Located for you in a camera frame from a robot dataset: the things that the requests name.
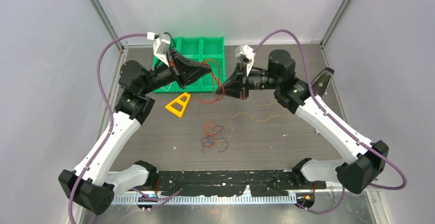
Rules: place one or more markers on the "black metronome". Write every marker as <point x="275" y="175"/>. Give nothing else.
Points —
<point x="321" y="81"/>

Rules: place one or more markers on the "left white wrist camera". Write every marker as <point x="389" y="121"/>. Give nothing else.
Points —
<point x="160" y="46"/>

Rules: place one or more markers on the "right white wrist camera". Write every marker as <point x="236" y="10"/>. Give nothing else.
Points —
<point x="246" y="54"/>

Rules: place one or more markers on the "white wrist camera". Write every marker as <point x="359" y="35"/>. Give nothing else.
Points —
<point x="160" y="46"/>
<point x="246" y="54"/>

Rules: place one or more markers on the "slotted cable duct rail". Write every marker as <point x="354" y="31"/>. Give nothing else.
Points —
<point x="134" y="199"/>

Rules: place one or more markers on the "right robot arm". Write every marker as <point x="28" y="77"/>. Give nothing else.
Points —
<point x="359" y="164"/>

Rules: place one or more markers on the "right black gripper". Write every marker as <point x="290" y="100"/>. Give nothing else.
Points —
<point x="234" y="86"/>

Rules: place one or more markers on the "yellow triangular plastic bracket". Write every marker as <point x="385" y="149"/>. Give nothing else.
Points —
<point x="178" y="106"/>

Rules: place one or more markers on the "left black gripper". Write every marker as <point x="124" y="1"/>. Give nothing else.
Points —
<point x="188" y="71"/>

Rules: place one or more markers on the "green six-compartment bin tray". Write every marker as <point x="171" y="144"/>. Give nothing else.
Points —
<point x="199" y="49"/>

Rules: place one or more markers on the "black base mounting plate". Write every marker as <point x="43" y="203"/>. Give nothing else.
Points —
<point x="227" y="183"/>

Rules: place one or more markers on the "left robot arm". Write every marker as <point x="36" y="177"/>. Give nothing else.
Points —
<point x="90" y="185"/>

